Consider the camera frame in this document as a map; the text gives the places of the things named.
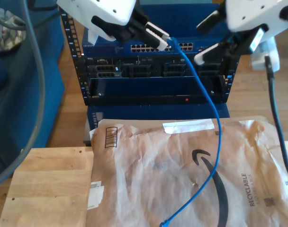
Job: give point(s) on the black rack shelf blue panel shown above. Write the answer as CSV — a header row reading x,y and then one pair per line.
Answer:
x,y
134,87

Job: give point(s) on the brown packing paper envelope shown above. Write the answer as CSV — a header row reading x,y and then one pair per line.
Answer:
x,y
146,177

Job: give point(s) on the camouflage cloth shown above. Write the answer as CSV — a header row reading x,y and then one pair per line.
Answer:
x,y
9,40

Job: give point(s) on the blue sofa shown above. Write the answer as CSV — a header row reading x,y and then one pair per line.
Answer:
x,y
16,106

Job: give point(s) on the blue network switch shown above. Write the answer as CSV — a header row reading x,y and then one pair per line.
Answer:
x,y
200,14

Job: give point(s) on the black perforated rack frame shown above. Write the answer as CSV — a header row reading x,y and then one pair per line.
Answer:
x,y
71,42

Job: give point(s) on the grey rack base plate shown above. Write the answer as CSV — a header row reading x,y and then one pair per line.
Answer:
x,y
87,137

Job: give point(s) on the blue vented rack unit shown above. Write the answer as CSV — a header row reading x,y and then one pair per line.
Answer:
x,y
146,112

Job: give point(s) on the black rack server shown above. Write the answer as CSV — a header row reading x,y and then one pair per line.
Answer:
x,y
144,68

